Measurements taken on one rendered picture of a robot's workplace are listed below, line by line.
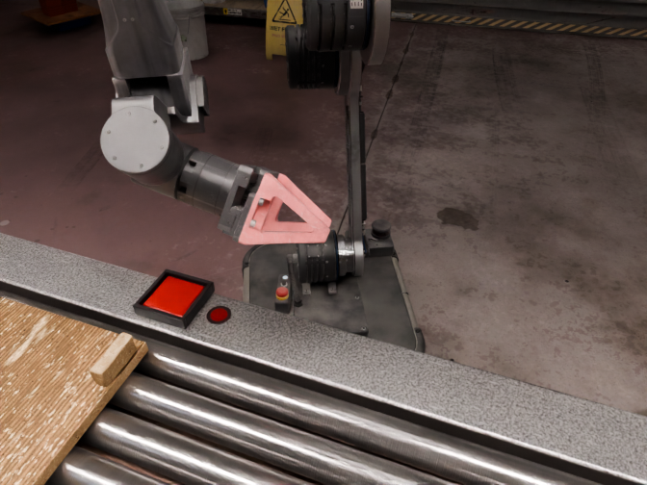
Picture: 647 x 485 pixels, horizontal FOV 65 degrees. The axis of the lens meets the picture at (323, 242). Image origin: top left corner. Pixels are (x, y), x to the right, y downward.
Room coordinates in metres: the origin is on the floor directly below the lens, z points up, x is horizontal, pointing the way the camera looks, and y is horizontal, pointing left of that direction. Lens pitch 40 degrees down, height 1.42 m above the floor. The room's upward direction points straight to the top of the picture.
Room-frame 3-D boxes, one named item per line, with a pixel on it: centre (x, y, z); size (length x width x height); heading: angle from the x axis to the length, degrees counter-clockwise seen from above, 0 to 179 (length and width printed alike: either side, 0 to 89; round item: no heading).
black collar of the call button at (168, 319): (0.48, 0.20, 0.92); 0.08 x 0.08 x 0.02; 70
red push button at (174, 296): (0.48, 0.20, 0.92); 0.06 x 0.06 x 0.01; 70
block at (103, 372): (0.36, 0.23, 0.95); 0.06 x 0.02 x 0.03; 160
